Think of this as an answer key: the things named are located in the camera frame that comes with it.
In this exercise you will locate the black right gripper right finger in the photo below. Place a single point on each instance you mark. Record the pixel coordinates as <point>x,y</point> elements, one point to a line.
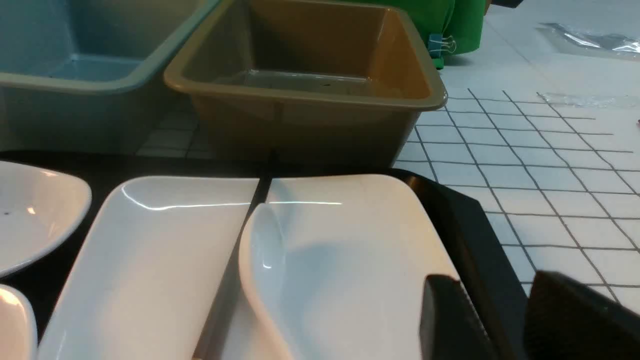
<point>566,320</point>

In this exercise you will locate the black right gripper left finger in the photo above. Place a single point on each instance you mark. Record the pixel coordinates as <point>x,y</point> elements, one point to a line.
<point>449,327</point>

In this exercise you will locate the white ceramic soup spoon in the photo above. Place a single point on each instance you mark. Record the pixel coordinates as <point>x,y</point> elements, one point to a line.
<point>324,293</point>

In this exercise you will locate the large white square plate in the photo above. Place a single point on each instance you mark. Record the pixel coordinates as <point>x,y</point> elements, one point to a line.
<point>146,276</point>

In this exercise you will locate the white bowl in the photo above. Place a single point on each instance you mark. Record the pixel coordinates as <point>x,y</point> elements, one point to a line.
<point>39,210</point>
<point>18,328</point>

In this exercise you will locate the black serving tray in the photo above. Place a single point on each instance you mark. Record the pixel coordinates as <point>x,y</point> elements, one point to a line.
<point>460,221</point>

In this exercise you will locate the clear plastic bag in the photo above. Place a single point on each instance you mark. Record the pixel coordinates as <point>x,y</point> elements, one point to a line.
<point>609,42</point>

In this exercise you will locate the blue binder clip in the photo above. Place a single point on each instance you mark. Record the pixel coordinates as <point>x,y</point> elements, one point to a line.
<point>439,46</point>

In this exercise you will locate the tan plastic bin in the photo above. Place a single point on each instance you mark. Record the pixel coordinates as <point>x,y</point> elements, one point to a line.
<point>314,81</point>

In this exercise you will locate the green backdrop cloth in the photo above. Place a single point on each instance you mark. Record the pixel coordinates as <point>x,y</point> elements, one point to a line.
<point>462,19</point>

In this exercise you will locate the blue plastic bin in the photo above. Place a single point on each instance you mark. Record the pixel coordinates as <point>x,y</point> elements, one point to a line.
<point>87,75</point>

